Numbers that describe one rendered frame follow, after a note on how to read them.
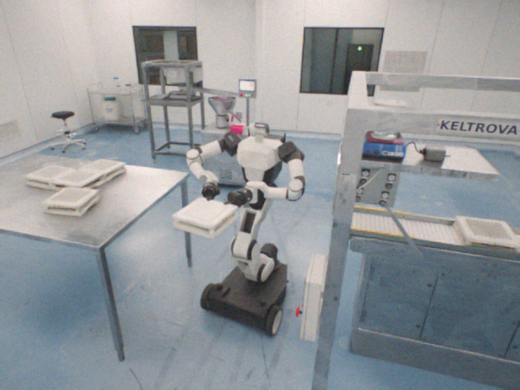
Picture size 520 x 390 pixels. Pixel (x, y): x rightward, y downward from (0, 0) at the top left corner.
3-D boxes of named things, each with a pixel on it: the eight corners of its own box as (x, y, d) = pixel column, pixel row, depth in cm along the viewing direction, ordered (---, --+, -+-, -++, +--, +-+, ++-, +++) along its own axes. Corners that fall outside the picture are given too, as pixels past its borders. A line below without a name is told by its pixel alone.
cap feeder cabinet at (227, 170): (202, 186, 471) (199, 132, 438) (214, 171, 521) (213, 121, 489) (248, 191, 460) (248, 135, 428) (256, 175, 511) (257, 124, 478)
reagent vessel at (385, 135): (369, 138, 169) (374, 99, 161) (368, 131, 183) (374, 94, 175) (402, 141, 166) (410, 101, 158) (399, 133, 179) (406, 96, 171)
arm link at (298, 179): (309, 198, 208) (301, 168, 219) (309, 188, 197) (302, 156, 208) (289, 201, 208) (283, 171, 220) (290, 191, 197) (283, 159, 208)
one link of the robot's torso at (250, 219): (234, 255, 246) (253, 193, 254) (257, 262, 239) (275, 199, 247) (226, 253, 232) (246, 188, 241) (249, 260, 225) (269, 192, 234)
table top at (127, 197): (-107, 213, 218) (-109, 208, 217) (37, 157, 315) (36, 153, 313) (100, 253, 183) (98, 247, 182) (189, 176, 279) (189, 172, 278)
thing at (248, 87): (238, 127, 465) (237, 78, 439) (240, 125, 474) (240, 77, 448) (254, 127, 461) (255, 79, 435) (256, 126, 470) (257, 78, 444)
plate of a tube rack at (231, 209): (212, 230, 167) (212, 227, 166) (172, 218, 177) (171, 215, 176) (237, 209, 186) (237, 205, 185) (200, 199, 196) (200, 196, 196)
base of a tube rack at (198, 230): (213, 239, 169) (212, 235, 168) (173, 227, 179) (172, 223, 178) (238, 217, 188) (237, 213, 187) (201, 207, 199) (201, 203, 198)
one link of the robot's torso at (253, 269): (249, 263, 277) (235, 231, 241) (271, 270, 269) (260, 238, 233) (240, 280, 269) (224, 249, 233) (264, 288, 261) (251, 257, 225)
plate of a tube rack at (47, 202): (41, 205, 212) (40, 202, 211) (67, 188, 234) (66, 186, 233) (78, 209, 208) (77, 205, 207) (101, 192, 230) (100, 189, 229)
